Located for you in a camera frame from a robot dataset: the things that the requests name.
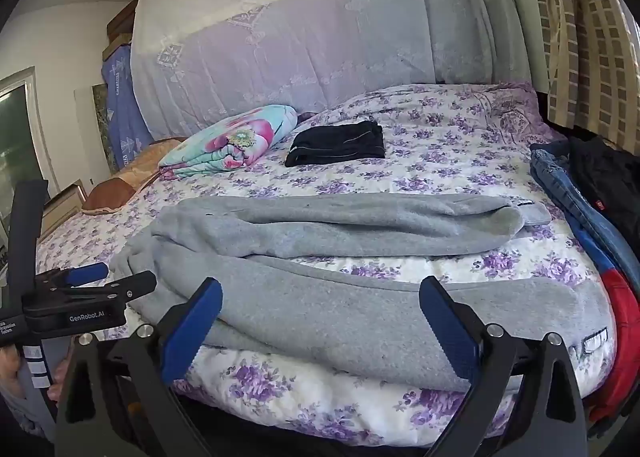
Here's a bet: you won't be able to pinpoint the red and blue garment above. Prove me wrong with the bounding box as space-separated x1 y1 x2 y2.
570 222 640 438

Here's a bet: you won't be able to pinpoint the picture frame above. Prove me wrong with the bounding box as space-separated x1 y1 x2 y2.
40 180 89 238

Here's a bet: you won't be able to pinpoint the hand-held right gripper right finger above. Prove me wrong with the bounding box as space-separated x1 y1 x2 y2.
419 275 588 457

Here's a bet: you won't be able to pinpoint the light cardboard box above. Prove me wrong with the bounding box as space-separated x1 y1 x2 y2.
102 32 134 62

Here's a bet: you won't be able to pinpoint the grey sweat pants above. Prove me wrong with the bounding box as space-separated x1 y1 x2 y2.
109 194 610 393

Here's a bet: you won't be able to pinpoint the purple floral bed quilt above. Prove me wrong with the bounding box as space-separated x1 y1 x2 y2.
35 82 618 448

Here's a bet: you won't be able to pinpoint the person's left hand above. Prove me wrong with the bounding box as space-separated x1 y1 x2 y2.
0 347 68 398

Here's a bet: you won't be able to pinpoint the green patterned board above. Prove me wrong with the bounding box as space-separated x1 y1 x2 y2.
91 82 121 173

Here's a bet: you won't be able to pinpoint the black garment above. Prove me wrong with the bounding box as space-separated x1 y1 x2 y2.
567 134 640 258

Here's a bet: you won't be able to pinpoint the beige checkered curtain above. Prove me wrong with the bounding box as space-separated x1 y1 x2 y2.
522 0 640 148

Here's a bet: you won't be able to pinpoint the brown pillow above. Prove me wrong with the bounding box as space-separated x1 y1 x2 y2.
81 137 188 215

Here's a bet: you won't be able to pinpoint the black folded pants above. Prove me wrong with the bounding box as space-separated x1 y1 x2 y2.
285 120 386 168

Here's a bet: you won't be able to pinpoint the colourful floral folded blanket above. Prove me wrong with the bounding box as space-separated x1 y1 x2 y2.
158 104 299 181

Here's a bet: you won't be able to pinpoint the blue printed cloth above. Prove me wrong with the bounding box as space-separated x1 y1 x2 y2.
101 44 154 173

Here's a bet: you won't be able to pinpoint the window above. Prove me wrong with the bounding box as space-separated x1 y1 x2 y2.
0 67 57 238

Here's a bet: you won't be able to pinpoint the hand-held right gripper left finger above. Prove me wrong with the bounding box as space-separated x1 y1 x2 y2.
54 277 223 457

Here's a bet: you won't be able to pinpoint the grey embossed blanket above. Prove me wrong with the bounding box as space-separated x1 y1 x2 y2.
414 0 532 86

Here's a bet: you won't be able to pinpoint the dark brown cardboard box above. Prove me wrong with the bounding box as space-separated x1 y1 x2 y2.
106 0 140 36

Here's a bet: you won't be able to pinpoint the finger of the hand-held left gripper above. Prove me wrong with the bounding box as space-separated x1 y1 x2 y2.
35 262 110 288
37 271 157 308

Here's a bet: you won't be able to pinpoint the blue jeans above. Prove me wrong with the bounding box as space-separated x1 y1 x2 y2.
530 142 640 290

